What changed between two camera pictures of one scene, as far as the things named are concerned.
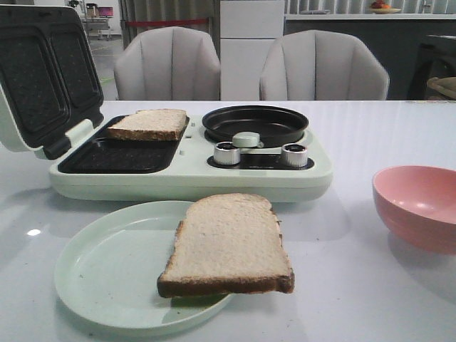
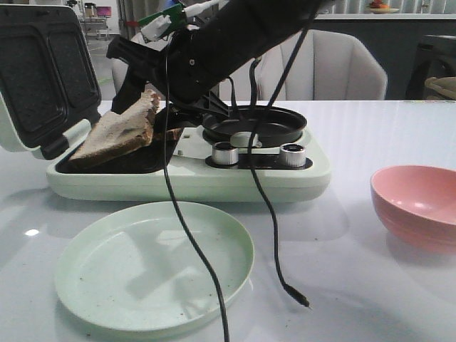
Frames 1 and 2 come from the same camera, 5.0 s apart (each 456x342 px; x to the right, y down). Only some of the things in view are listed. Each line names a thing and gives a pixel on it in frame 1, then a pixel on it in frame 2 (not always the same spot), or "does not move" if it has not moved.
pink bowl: (420, 202) does not move
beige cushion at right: (446, 85) does not move
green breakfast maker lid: (50, 88) does not move
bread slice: (227, 244) → (115, 135)
